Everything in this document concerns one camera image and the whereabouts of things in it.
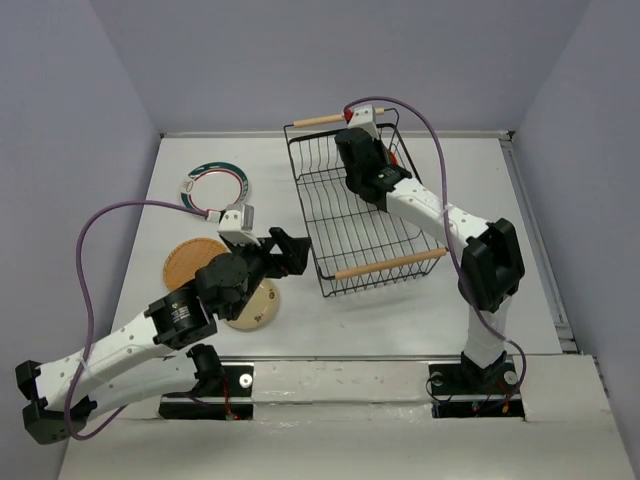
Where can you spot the beige floral plate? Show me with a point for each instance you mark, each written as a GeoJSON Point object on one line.
{"type": "Point", "coordinates": [262, 309]}

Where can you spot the woven tan plate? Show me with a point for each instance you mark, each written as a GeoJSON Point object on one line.
{"type": "Point", "coordinates": [183, 262]}

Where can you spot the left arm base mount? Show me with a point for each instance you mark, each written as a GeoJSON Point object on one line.
{"type": "Point", "coordinates": [230, 400]}

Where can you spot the black wire dish rack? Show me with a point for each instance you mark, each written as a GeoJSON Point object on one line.
{"type": "Point", "coordinates": [355, 246]}

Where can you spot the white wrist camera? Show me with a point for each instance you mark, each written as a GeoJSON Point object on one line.
{"type": "Point", "coordinates": [235, 224]}
{"type": "Point", "coordinates": [365, 118]}

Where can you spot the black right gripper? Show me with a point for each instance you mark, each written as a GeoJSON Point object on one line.
{"type": "Point", "coordinates": [382, 147]}

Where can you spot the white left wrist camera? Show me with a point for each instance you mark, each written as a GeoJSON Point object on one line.
{"type": "Point", "coordinates": [235, 224]}

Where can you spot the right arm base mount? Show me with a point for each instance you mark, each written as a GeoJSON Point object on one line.
{"type": "Point", "coordinates": [453, 398]}

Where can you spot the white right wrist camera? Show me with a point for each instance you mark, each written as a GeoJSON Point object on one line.
{"type": "Point", "coordinates": [365, 118]}

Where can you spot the white plate teal red rim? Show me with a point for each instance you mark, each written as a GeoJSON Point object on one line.
{"type": "Point", "coordinates": [213, 186]}

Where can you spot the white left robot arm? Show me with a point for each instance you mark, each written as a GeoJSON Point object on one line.
{"type": "Point", "coordinates": [161, 350]}

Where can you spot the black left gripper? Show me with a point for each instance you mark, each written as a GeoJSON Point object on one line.
{"type": "Point", "coordinates": [293, 259]}

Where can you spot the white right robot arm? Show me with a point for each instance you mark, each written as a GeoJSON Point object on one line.
{"type": "Point", "coordinates": [485, 255]}

